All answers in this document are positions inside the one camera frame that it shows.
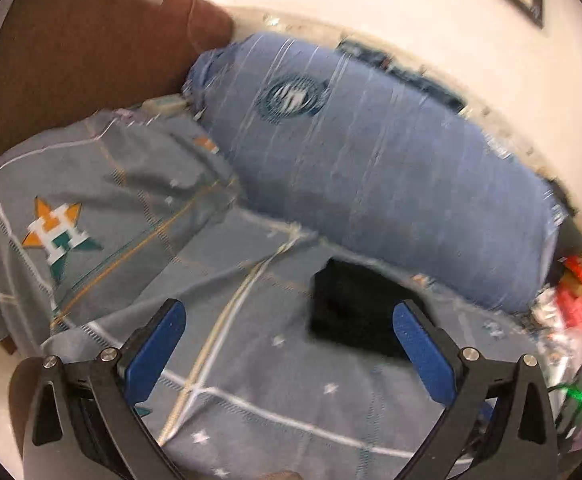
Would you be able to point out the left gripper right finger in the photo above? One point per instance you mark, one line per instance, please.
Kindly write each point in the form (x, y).
(520, 439)

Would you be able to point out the grey patterned pillow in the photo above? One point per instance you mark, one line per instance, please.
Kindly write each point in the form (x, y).
(91, 213)

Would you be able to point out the blue plaid pillow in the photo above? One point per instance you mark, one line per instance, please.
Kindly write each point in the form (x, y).
(319, 137)

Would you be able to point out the grey patterned bed sheet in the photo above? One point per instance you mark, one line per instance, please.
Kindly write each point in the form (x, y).
(248, 389)

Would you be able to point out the brown headboard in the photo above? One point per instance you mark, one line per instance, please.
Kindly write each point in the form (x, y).
(61, 60)

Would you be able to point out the black pants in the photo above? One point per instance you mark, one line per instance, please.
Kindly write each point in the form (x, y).
(353, 305)

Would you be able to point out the red and white clothes pile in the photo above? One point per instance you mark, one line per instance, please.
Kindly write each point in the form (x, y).
(557, 317)

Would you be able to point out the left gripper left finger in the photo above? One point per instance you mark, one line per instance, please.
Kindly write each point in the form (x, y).
(83, 422)

